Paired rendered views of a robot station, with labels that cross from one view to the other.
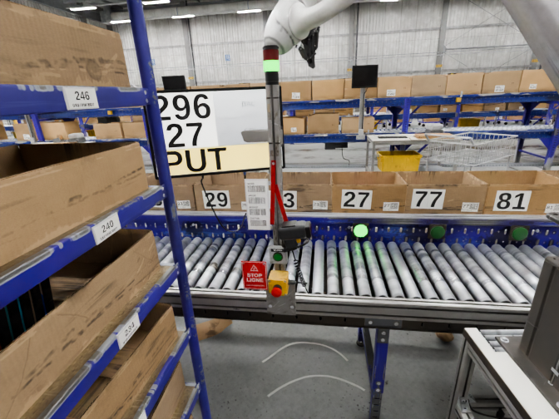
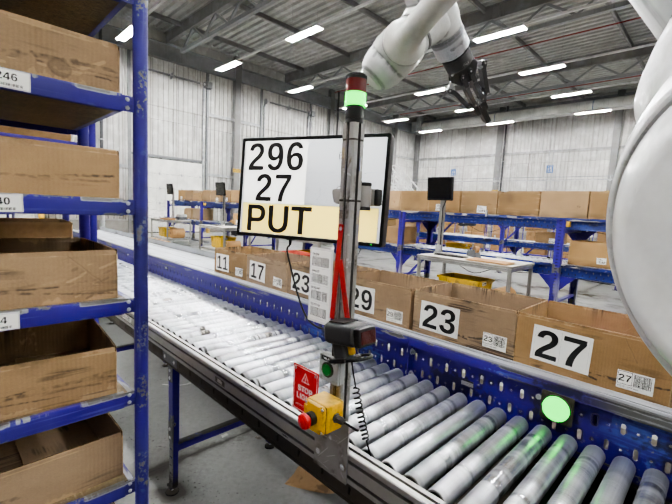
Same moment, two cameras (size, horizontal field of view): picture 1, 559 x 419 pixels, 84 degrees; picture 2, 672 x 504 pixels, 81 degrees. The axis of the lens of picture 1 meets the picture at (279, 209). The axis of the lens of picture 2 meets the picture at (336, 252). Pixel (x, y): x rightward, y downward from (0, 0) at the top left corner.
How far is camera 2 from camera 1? 0.64 m
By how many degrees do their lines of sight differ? 38
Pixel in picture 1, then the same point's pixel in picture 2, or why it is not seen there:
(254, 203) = (317, 282)
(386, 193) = (625, 352)
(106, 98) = (49, 88)
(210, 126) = (299, 180)
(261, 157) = not seen: hidden behind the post
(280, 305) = (329, 456)
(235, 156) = (320, 220)
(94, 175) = (24, 158)
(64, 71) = (12, 60)
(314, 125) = not seen: hidden behind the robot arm
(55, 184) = not seen: outside the picture
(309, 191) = (478, 314)
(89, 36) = (63, 38)
